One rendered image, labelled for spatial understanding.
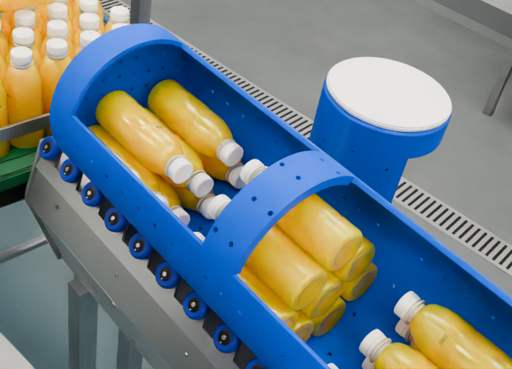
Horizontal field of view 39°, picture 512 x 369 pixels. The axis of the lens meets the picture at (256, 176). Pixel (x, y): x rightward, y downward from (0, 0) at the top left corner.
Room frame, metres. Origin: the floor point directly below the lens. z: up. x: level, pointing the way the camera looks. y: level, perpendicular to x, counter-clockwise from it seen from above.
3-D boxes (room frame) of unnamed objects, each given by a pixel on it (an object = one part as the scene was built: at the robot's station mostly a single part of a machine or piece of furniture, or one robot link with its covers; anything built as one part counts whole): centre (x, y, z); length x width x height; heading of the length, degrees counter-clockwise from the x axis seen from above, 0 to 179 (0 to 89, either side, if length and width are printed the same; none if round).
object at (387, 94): (1.36, -0.25, 1.03); 0.28 x 0.28 x 0.01
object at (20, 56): (1.11, 0.47, 1.09); 0.04 x 0.04 x 0.02
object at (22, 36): (1.18, 0.49, 1.09); 0.04 x 0.04 x 0.02
